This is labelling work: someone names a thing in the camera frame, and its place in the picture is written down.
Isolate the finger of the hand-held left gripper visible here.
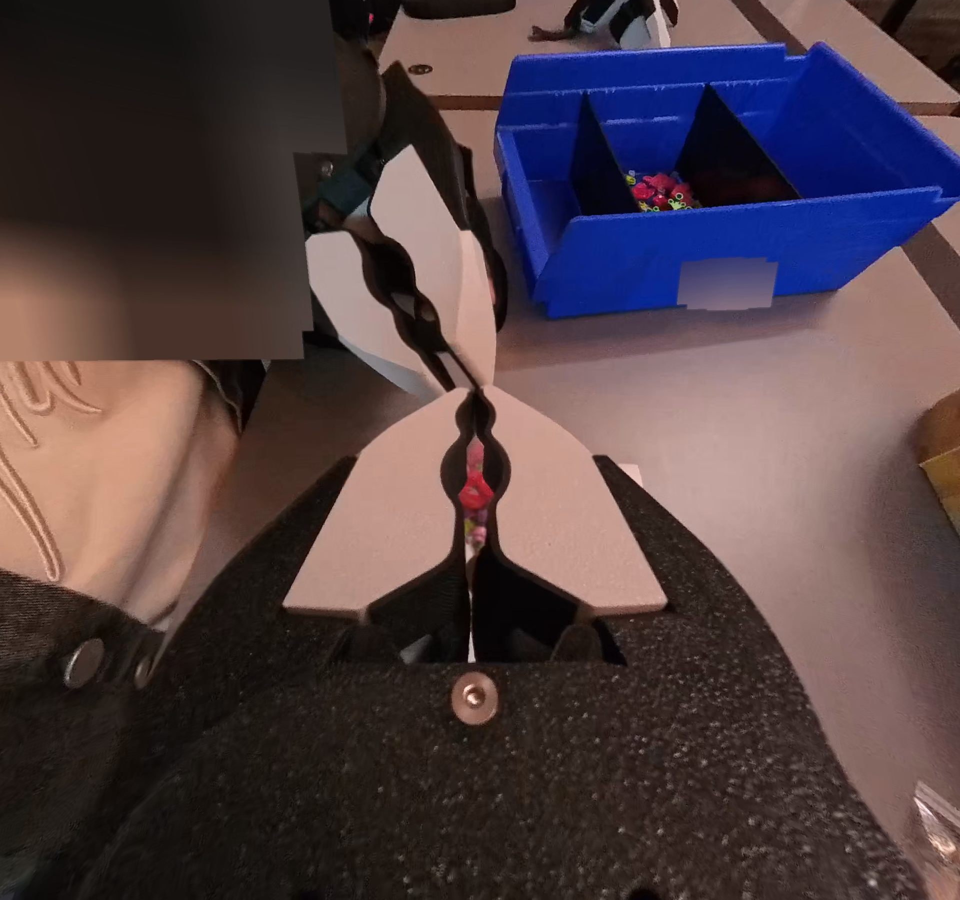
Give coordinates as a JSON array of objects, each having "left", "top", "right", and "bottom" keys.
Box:
[
  {"left": 306, "top": 228, "right": 455, "bottom": 400},
  {"left": 369, "top": 142, "right": 501, "bottom": 392}
]

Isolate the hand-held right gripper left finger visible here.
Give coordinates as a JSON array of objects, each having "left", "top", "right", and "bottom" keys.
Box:
[{"left": 281, "top": 390, "right": 471, "bottom": 625}]

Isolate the pile of colourful lego pieces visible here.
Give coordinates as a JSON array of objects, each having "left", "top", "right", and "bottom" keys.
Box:
[{"left": 624, "top": 171, "right": 704, "bottom": 213}]

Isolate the yellow cardboard box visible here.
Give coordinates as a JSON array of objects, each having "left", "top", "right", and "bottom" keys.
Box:
[{"left": 915, "top": 390, "right": 960, "bottom": 535}]

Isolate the clear printed plastic bag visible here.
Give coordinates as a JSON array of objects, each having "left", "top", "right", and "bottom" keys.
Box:
[
  {"left": 906, "top": 778, "right": 960, "bottom": 882},
  {"left": 457, "top": 435, "right": 500, "bottom": 664}
]

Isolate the spare black white gripper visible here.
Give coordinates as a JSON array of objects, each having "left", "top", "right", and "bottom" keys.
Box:
[{"left": 528, "top": 0, "right": 681, "bottom": 51}]

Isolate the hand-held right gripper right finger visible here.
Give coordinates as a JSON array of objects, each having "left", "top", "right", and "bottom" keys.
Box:
[{"left": 474, "top": 390, "right": 670, "bottom": 617}]

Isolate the blue plastic bin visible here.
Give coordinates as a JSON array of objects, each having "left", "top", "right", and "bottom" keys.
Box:
[{"left": 492, "top": 41, "right": 960, "bottom": 321}]

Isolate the black bin divider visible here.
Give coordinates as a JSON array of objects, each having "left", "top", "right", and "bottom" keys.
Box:
[
  {"left": 567, "top": 92, "right": 636, "bottom": 217},
  {"left": 673, "top": 84, "right": 802, "bottom": 208}
]

